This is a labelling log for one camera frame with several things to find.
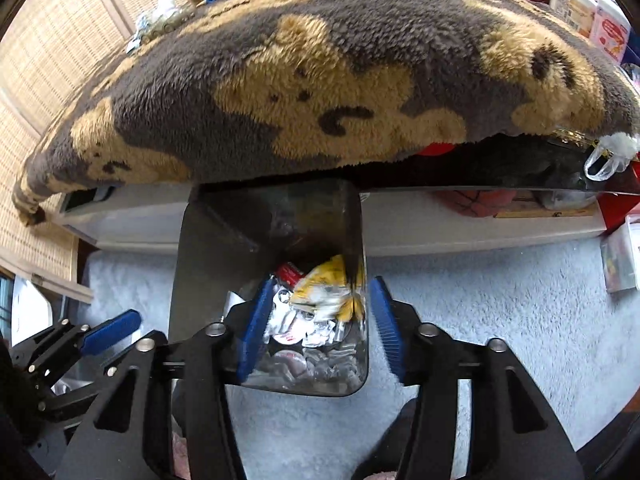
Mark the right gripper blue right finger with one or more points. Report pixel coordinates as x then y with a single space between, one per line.
388 321

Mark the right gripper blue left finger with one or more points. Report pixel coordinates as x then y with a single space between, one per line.
253 336

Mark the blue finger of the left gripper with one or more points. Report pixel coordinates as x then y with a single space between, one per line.
104 336

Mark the silver foil wrapper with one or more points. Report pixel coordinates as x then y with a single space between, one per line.
288 326

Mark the yellow snack wrapper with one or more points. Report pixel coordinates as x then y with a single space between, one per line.
327 294

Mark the red cylindrical snack tube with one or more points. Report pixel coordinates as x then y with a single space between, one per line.
289 275

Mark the dark grey trash bin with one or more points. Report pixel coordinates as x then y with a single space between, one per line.
233 238

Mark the blue white wrapper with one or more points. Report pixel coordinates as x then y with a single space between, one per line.
159 23

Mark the brown teddy bear blanket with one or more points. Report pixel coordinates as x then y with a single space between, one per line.
255 88

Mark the woven bamboo screen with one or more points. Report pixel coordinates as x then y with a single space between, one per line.
48 48

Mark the white pink wipes canister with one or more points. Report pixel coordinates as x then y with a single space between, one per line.
610 29

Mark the white bottle yellow cap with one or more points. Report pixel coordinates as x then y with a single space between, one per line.
579 14

